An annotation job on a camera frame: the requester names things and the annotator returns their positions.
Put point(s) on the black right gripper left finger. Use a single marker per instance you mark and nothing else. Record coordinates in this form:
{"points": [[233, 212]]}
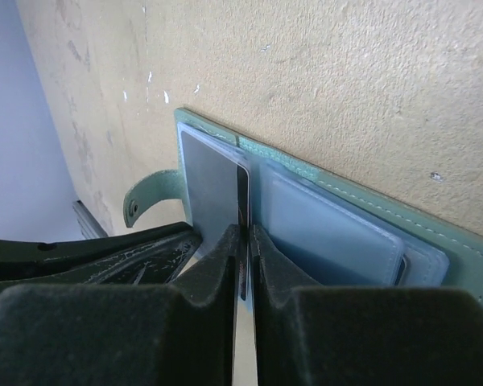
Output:
{"points": [[178, 333]]}

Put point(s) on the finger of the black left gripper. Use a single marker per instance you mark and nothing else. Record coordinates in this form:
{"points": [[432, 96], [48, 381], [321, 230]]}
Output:
{"points": [[154, 256]]}

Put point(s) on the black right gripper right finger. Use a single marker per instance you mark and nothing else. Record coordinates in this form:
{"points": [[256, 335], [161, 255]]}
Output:
{"points": [[312, 334]]}

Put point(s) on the black VIP card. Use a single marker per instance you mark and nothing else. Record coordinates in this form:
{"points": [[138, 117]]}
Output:
{"points": [[217, 178]]}

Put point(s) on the teal leather card holder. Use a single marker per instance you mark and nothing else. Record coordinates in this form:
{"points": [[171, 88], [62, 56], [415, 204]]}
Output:
{"points": [[336, 231]]}

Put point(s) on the aluminium frame rail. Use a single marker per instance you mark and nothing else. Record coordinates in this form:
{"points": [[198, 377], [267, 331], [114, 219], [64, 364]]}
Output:
{"points": [[89, 227]]}

